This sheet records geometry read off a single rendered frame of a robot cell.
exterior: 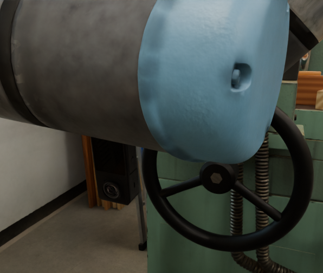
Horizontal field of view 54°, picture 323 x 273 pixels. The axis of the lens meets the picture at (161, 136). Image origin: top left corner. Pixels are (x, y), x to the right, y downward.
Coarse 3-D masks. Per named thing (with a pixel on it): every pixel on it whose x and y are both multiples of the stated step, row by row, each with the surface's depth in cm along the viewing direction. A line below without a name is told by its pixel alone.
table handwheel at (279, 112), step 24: (288, 120) 47; (288, 144) 48; (144, 168) 58; (216, 168) 52; (312, 168) 48; (168, 192) 58; (216, 192) 53; (240, 192) 53; (168, 216) 58; (288, 216) 50; (192, 240) 58; (216, 240) 56; (240, 240) 55; (264, 240) 52
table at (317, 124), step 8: (296, 112) 64; (304, 112) 63; (312, 112) 63; (320, 112) 62; (296, 120) 64; (304, 120) 64; (312, 120) 63; (320, 120) 62; (304, 128) 64; (312, 128) 63; (320, 128) 63; (272, 136) 57; (280, 136) 57; (304, 136) 55; (312, 136) 64; (320, 136) 63; (272, 144) 58; (280, 144) 57
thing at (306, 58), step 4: (308, 52) 81; (304, 56) 82; (308, 56) 82; (300, 60) 83; (304, 60) 83; (308, 60) 83; (300, 64) 84; (304, 64) 83; (308, 64) 84; (300, 68) 85; (304, 68) 85
